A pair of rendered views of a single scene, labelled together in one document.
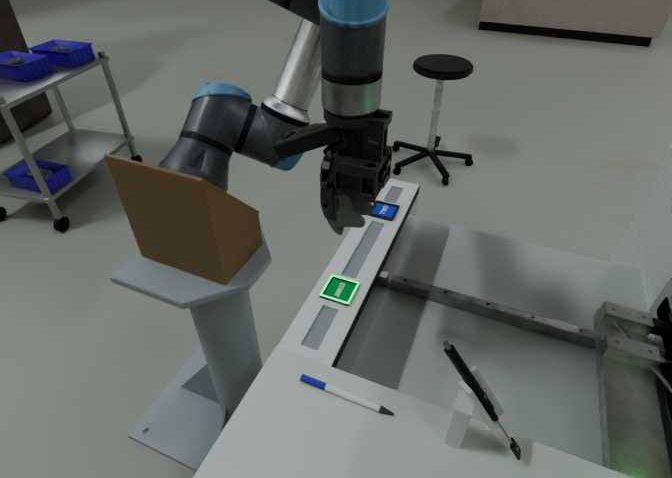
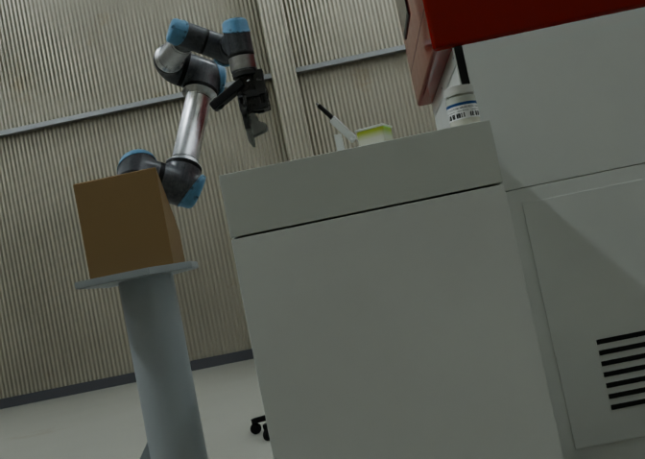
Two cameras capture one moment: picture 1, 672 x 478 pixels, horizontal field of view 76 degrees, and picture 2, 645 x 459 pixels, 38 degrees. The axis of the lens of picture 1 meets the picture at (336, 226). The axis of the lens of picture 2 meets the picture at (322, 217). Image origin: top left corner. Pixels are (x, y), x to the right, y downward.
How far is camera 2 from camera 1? 2.28 m
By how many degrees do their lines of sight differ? 47
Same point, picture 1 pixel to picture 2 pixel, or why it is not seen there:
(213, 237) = (163, 214)
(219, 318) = (165, 321)
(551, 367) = not seen: hidden behind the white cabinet
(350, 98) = (245, 59)
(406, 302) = not seen: hidden behind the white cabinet
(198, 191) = (152, 178)
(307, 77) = (195, 137)
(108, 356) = not seen: outside the picture
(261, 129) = (173, 169)
